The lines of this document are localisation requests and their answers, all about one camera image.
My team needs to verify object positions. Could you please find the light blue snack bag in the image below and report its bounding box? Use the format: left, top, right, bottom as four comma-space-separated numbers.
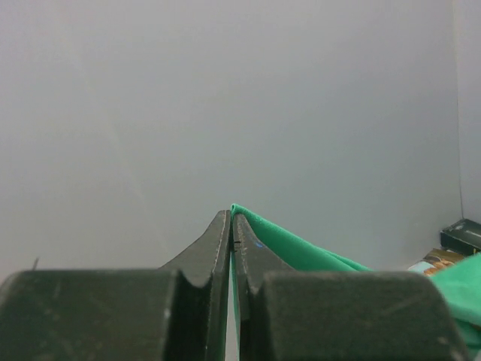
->
407, 248, 467, 277

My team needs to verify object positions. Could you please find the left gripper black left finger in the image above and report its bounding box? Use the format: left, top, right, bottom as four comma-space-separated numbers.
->
1, 211, 230, 360

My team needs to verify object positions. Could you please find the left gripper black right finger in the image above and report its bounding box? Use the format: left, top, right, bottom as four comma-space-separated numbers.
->
232, 214, 469, 360

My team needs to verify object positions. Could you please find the green garment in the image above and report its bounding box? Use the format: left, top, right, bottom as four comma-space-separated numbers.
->
231, 204, 480, 360

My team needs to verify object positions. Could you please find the green black box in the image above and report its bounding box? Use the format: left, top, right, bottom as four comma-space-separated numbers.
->
440, 219, 481, 256

